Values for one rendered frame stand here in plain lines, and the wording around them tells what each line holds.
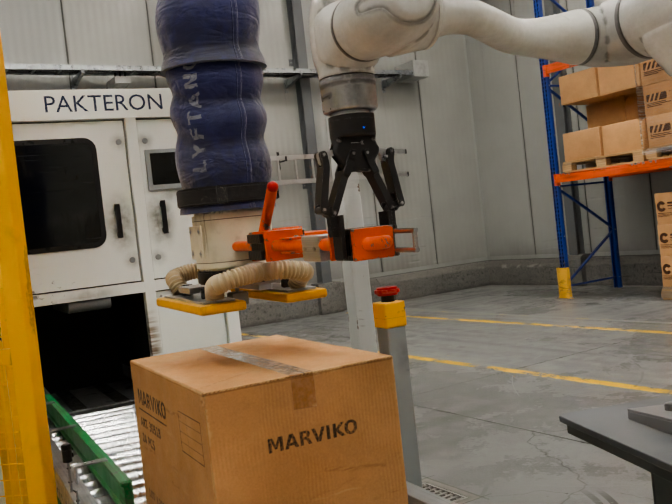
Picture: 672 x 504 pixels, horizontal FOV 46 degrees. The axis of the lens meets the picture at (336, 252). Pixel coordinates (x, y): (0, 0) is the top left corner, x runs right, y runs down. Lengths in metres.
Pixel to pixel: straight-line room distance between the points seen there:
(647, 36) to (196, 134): 0.91
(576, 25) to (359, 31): 0.50
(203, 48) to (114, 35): 9.15
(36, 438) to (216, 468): 0.71
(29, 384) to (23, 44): 8.70
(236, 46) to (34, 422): 1.02
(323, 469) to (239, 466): 0.17
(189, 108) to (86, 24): 9.10
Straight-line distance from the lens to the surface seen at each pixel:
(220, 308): 1.62
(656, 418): 1.71
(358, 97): 1.24
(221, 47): 1.74
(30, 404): 2.07
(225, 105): 1.73
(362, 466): 1.60
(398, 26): 1.10
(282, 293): 1.70
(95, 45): 10.77
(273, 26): 11.83
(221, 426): 1.47
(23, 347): 2.06
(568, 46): 1.49
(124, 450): 2.88
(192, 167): 1.73
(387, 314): 2.14
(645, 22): 1.46
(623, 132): 9.91
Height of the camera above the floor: 1.21
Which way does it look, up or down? 2 degrees down
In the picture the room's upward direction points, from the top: 6 degrees counter-clockwise
